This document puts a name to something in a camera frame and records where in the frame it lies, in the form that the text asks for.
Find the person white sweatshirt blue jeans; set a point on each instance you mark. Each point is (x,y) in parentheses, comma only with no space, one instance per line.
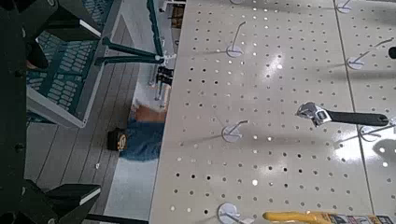
(143,143)

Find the small silver screw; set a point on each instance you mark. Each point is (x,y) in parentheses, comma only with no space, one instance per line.
(97,165)

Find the black pegboard stand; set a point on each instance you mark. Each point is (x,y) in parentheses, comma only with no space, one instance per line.
(118,218)

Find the person's right hand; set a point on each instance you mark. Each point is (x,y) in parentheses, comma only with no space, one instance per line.
(149,113)

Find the black hanging tool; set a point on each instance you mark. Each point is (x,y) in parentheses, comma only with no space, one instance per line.
(393,53)

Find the grey teal lattice crate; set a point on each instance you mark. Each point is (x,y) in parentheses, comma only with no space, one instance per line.
(62,81)

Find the black chrome background rack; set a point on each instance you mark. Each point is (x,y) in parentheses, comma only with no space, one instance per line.
(163,77)

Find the background shelf unit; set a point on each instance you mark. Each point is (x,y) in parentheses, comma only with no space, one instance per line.
(176,14)

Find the beige perforated pegboard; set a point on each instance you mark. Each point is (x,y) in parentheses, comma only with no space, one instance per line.
(274,155)

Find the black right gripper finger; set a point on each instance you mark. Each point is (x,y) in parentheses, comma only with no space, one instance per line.
(62,202)
(68,18)

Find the yellow pliers in card package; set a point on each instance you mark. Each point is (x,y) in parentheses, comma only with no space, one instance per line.
(289,216)

